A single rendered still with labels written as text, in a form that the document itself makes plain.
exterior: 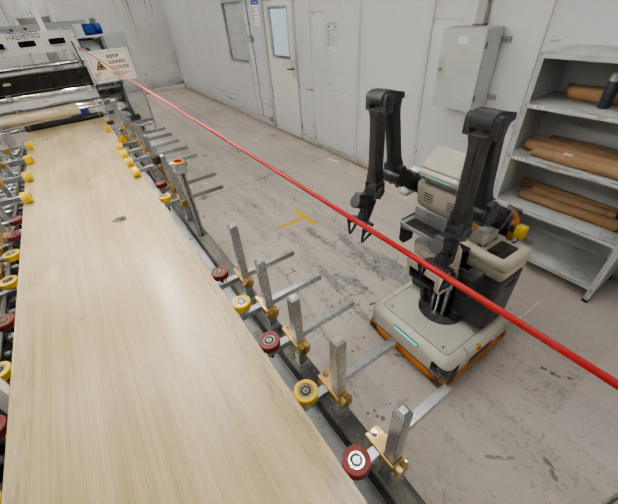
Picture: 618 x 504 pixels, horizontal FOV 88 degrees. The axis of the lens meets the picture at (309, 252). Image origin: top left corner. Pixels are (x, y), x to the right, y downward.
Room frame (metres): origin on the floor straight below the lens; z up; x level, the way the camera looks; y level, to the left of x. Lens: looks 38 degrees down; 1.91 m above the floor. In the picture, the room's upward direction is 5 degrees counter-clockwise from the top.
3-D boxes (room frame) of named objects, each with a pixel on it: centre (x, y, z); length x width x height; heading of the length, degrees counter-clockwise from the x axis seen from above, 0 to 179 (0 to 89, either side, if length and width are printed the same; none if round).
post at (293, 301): (0.78, 0.07, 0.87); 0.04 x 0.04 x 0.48; 32
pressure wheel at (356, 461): (0.34, -0.08, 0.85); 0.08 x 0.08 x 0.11
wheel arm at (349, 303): (0.87, 0.01, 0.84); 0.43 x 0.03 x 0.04; 122
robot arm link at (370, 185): (1.32, -0.32, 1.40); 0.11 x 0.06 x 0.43; 32
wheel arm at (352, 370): (0.65, -0.12, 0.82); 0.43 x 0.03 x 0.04; 122
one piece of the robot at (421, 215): (1.22, -0.58, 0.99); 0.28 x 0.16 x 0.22; 32
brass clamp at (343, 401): (0.59, -0.05, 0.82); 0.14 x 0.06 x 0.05; 32
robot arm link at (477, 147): (0.96, -0.55, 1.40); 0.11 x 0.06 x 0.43; 32
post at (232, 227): (1.21, 0.33, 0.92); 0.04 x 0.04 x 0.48; 32
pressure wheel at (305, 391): (0.55, 0.05, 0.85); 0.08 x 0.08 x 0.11
